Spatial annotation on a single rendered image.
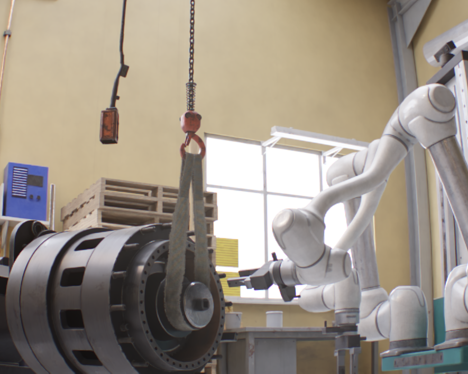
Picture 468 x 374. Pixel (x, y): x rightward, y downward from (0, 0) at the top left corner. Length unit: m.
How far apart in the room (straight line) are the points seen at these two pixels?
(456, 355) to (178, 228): 0.96
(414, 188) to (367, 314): 6.39
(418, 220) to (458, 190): 6.75
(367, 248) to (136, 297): 1.14
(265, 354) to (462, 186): 4.94
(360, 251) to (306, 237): 0.93
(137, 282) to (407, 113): 0.94
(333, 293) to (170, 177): 5.00
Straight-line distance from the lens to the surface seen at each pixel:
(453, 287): 2.34
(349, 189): 2.15
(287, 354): 7.05
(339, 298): 2.58
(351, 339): 2.55
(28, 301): 2.32
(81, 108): 7.35
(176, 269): 2.16
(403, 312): 2.75
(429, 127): 2.18
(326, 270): 2.09
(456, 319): 2.34
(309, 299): 2.69
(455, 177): 2.18
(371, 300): 2.87
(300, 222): 1.98
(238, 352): 7.07
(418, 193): 9.02
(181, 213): 2.19
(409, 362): 2.63
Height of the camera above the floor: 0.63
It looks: 17 degrees up
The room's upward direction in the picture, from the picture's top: 1 degrees counter-clockwise
